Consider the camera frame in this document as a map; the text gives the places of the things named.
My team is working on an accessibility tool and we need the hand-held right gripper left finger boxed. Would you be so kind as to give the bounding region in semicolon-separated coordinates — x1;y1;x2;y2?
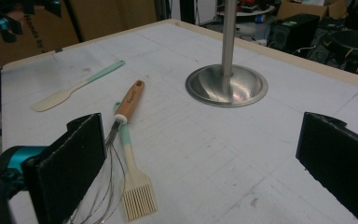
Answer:
22;112;108;224

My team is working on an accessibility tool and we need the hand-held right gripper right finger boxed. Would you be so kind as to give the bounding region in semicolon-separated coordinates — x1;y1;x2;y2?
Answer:
296;111;358;224

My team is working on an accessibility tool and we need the teal and cream silicone spatula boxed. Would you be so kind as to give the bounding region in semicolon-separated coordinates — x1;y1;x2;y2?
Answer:
31;60;126;113

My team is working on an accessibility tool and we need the teal and cream basting brush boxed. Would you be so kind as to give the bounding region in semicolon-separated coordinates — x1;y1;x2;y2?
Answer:
113;102;158;222

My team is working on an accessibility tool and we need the wire whisk with wooden handle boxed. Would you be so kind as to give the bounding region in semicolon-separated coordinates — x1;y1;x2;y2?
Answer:
64;79;145;224

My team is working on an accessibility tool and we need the steel utensil stand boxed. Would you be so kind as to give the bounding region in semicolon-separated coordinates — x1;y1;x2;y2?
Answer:
185;0;269;109

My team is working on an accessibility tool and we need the large cardboard panel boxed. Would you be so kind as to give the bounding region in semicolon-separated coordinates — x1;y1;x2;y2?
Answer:
0;0;157;67

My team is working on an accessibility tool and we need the black stool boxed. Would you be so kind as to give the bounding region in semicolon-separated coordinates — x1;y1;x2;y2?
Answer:
323;29;358;74

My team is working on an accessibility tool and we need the white grid mat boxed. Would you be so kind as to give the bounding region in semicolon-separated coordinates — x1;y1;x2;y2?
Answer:
0;21;358;224

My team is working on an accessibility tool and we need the black computer tower green label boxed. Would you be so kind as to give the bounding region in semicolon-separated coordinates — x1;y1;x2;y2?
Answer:
268;13;321;54

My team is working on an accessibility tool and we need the small cardboard box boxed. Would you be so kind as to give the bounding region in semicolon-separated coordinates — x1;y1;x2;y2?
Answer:
276;0;348;21

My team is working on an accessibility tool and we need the round white table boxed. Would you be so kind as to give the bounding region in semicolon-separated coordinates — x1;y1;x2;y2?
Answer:
216;4;276;17

